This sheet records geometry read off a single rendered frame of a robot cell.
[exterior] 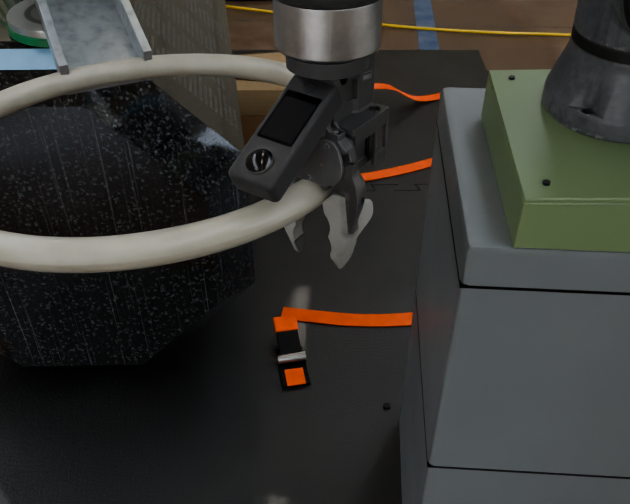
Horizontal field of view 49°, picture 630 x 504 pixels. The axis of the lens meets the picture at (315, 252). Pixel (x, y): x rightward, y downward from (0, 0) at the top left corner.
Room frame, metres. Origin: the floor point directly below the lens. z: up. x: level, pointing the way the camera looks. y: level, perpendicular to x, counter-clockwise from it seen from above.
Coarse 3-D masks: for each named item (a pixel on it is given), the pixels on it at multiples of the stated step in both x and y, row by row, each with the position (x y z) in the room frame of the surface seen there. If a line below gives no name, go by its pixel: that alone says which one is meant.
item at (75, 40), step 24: (48, 0) 1.04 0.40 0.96; (72, 0) 1.04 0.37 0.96; (96, 0) 1.05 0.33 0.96; (120, 0) 0.99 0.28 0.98; (48, 24) 0.92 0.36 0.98; (72, 24) 0.99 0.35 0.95; (96, 24) 0.99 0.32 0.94; (120, 24) 1.00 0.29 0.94; (72, 48) 0.94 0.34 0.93; (96, 48) 0.94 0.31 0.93; (120, 48) 0.95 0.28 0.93; (144, 48) 0.89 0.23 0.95
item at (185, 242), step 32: (96, 64) 0.87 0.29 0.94; (128, 64) 0.88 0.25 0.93; (160, 64) 0.89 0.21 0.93; (192, 64) 0.89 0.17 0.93; (224, 64) 0.88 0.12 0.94; (256, 64) 0.86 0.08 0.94; (0, 96) 0.77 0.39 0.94; (32, 96) 0.80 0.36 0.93; (288, 192) 0.51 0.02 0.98; (320, 192) 0.52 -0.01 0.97; (192, 224) 0.46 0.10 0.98; (224, 224) 0.46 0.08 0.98; (256, 224) 0.47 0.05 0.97; (288, 224) 0.49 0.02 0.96; (0, 256) 0.44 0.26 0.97; (32, 256) 0.43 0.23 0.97; (64, 256) 0.43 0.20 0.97; (96, 256) 0.43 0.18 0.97; (128, 256) 0.43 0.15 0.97; (160, 256) 0.43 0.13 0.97; (192, 256) 0.44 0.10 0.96
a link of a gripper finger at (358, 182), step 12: (348, 168) 0.51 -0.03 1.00; (348, 180) 0.51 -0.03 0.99; (360, 180) 0.52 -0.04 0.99; (336, 192) 0.52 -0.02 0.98; (348, 192) 0.51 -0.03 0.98; (360, 192) 0.51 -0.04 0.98; (348, 204) 0.51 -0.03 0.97; (360, 204) 0.51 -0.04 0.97; (348, 216) 0.51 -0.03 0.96; (348, 228) 0.51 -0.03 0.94
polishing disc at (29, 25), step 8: (24, 0) 1.31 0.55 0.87; (32, 0) 1.31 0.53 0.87; (16, 8) 1.27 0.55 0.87; (24, 8) 1.27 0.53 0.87; (32, 8) 1.27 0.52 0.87; (8, 16) 1.23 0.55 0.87; (16, 16) 1.23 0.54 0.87; (24, 16) 1.23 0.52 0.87; (32, 16) 1.23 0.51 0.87; (8, 24) 1.21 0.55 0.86; (16, 24) 1.19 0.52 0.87; (24, 24) 1.19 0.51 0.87; (32, 24) 1.19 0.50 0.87; (40, 24) 1.19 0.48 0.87; (16, 32) 1.18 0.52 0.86; (24, 32) 1.17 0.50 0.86; (32, 32) 1.16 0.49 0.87; (40, 32) 1.16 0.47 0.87
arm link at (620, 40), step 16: (592, 0) 0.76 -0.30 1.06; (608, 0) 0.73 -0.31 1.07; (624, 0) 0.69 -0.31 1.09; (576, 16) 0.79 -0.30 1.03; (592, 16) 0.75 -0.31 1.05; (608, 16) 0.73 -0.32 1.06; (624, 16) 0.69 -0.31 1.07; (592, 32) 0.75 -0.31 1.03; (608, 32) 0.73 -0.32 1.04; (624, 32) 0.72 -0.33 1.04; (624, 48) 0.72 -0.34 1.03
